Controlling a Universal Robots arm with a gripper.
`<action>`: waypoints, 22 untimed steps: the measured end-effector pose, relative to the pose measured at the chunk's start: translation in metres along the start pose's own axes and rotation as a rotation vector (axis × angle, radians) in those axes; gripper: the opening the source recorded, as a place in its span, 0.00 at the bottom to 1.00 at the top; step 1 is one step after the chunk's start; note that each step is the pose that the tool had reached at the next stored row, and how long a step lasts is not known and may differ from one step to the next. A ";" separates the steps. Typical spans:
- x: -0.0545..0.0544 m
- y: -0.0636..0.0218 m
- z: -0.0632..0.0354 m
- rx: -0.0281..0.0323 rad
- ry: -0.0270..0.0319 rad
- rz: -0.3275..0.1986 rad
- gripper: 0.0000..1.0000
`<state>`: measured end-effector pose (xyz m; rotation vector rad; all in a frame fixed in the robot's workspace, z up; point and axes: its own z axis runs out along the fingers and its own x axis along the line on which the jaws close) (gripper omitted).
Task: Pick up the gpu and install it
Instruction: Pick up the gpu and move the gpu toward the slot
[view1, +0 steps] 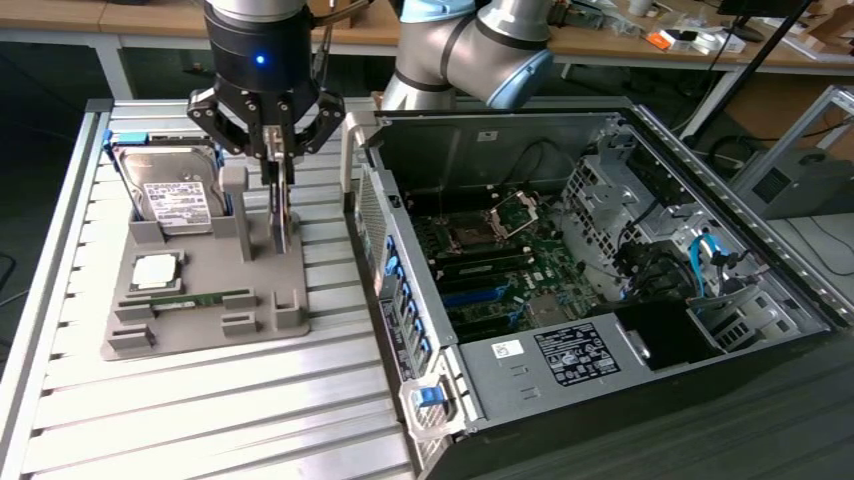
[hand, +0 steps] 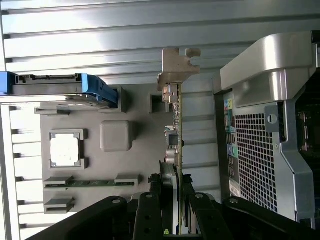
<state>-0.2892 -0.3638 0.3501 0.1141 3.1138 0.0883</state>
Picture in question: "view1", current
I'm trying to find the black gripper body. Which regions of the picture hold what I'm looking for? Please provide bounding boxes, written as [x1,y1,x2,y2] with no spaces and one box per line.
[202,7,321,129]

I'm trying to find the black graphics card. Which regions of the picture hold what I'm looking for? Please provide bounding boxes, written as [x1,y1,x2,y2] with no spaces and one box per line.
[260,124,298,257]

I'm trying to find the hard disk in blue carrier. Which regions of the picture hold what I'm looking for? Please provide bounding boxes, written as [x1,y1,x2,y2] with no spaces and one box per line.
[102,130,232,237]

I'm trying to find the black open PC case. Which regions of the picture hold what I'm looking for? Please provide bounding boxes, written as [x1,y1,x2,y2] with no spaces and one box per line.
[338,94,839,480]

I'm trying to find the wooden desk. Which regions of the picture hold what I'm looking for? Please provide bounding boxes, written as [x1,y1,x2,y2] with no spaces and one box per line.
[0,0,854,76]

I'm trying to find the CPU socket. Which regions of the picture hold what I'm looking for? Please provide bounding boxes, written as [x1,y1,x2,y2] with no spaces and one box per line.
[442,212,499,249]

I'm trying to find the silver CPU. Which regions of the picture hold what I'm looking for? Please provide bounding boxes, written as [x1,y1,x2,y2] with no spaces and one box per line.
[129,254,182,291]

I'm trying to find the metal socket cover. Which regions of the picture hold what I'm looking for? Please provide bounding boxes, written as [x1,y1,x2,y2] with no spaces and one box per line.
[489,192,541,236]

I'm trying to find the green RAM stick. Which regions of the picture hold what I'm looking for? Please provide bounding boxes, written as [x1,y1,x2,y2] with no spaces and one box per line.
[122,291,248,309]

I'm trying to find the grey parts rack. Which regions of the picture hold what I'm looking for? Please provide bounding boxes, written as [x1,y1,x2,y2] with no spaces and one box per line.
[98,164,314,362]

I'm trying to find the green motherboard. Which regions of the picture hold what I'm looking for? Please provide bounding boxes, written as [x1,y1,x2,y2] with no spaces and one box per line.
[405,197,601,341]

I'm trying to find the silver chipset heatsink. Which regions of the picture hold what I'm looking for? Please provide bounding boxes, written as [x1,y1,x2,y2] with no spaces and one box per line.
[529,294,575,324]

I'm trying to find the orange small box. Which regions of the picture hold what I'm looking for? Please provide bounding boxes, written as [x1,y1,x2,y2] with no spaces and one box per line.
[647,28,695,52]

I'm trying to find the blue case release latch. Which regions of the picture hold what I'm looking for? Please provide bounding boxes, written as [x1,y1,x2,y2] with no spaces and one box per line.
[408,385,445,410]

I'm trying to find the grey power supply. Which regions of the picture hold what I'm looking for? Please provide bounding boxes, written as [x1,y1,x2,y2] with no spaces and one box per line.
[456,312,652,421]

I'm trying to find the white small box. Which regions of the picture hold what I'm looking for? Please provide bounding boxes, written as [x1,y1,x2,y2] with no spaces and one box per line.
[692,30,747,55]

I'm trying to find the black slanted pole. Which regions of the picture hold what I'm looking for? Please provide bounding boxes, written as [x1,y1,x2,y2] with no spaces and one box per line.
[679,0,816,147]

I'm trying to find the black monitor stand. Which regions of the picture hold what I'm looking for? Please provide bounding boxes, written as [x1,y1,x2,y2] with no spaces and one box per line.
[716,0,767,42]

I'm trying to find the grey cabinet box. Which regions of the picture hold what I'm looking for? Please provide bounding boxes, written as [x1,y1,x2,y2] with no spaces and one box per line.
[729,144,854,221]

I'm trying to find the grey disk bay tray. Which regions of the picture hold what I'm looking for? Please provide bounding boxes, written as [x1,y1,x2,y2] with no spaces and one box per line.
[685,289,785,354]

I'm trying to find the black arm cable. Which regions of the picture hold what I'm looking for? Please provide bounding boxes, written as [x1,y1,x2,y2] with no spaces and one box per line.
[306,0,372,76]

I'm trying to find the black sleeved power wires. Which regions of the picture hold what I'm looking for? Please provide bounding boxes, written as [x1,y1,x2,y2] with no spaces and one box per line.
[609,219,695,301]

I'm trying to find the light blue disk wire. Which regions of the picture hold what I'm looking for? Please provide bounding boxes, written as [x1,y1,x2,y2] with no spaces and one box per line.
[688,230,728,301]

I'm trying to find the aluminium profile frame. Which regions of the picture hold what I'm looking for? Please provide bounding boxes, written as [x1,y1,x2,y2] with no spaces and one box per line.
[789,83,854,151]

